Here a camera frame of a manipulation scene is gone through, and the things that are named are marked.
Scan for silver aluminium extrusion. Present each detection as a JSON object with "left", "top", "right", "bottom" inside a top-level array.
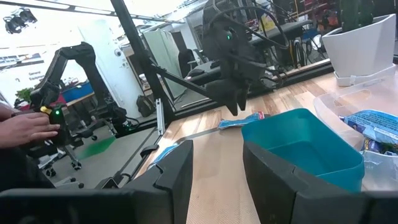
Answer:
[{"left": 155, "top": 98, "right": 166, "bottom": 137}]

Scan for black office chair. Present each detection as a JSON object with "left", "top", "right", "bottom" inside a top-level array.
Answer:
[{"left": 178, "top": 49, "right": 197, "bottom": 78}]

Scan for blue storage bin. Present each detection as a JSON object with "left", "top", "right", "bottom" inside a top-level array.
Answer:
[{"left": 61, "top": 81, "right": 95, "bottom": 103}]

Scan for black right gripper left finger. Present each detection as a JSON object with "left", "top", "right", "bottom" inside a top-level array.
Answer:
[{"left": 0, "top": 139, "right": 194, "bottom": 224}]

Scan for black table-level camera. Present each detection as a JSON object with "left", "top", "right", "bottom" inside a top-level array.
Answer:
[{"left": 94, "top": 175, "right": 123, "bottom": 190}]

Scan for person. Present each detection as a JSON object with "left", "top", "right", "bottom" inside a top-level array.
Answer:
[{"left": 0, "top": 99, "right": 57, "bottom": 191}]

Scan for white pot saucer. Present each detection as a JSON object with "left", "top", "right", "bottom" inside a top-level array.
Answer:
[{"left": 333, "top": 63, "right": 398, "bottom": 87}]

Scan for dark backpack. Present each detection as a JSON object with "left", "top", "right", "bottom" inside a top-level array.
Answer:
[{"left": 136, "top": 94, "right": 156, "bottom": 118}]

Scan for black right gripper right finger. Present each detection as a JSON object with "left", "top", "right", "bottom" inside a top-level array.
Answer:
[{"left": 242, "top": 141, "right": 398, "bottom": 224}]

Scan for black ceiling spotlights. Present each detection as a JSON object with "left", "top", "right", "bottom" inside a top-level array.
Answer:
[{"left": 2, "top": 7, "right": 39, "bottom": 35}]

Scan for green potted plant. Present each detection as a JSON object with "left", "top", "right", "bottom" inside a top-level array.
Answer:
[{"left": 15, "top": 87, "right": 34, "bottom": 103}]

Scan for blue granola bar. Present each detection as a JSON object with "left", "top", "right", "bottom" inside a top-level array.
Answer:
[
  {"left": 338, "top": 109, "right": 398, "bottom": 146},
  {"left": 151, "top": 144, "right": 180, "bottom": 166},
  {"left": 216, "top": 111, "right": 266, "bottom": 131}
]

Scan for black bracket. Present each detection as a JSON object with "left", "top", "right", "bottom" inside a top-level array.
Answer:
[{"left": 139, "top": 144, "right": 160, "bottom": 159}]

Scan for white plant pot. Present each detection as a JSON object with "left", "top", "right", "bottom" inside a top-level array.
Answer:
[{"left": 322, "top": 13, "right": 398, "bottom": 78}]

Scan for pale green partition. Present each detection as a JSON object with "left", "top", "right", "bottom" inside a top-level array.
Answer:
[{"left": 142, "top": 27, "right": 187, "bottom": 100}]

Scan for yellow and blue bag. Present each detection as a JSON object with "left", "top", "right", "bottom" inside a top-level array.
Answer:
[{"left": 259, "top": 14, "right": 276, "bottom": 32}]

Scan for person's hand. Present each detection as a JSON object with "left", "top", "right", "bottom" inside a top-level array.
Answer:
[{"left": 0, "top": 111, "right": 62, "bottom": 149}]

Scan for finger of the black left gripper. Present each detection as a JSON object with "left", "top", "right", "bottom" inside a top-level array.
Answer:
[
  {"left": 205, "top": 79, "right": 241, "bottom": 117},
  {"left": 238, "top": 82, "right": 250, "bottom": 112}
]

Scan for green cactus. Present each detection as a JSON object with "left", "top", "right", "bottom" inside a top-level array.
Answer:
[{"left": 338, "top": 0, "right": 376, "bottom": 34}]

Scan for black aluminium table frame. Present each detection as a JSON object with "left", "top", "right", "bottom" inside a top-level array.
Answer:
[{"left": 0, "top": 0, "right": 335, "bottom": 138}]

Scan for teal plastic bin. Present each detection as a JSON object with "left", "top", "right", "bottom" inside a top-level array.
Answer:
[{"left": 241, "top": 108, "right": 365, "bottom": 193}]

